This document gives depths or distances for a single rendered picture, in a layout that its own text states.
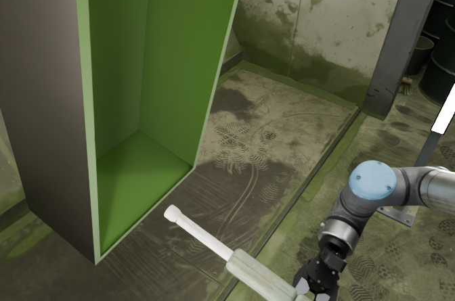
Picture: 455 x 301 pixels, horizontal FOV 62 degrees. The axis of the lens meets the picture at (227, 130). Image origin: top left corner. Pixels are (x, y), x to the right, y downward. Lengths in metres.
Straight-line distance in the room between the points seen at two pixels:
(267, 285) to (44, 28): 0.68
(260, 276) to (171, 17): 0.94
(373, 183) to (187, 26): 0.83
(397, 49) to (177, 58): 1.74
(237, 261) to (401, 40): 2.21
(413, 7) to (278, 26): 0.97
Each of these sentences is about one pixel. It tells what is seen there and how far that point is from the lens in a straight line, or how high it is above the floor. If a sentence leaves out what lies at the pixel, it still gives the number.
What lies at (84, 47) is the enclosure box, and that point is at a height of 1.37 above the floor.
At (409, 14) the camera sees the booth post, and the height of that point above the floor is 0.81.
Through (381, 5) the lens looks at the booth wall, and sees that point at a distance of 2.76.
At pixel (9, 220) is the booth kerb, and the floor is 0.10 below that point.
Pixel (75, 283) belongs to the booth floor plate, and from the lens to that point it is 2.00.
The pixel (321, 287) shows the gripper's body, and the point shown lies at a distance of 0.92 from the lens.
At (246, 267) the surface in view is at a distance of 0.84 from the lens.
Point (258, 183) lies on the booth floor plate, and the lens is 2.29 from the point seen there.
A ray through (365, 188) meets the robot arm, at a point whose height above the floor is 1.11.
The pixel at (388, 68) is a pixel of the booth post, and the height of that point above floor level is 0.42.
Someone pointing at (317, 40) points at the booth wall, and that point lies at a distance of 2.99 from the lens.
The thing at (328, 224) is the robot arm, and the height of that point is 0.96.
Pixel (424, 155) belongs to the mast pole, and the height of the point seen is 0.44.
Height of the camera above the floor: 1.72
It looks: 39 degrees down
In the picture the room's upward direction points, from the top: 3 degrees clockwise
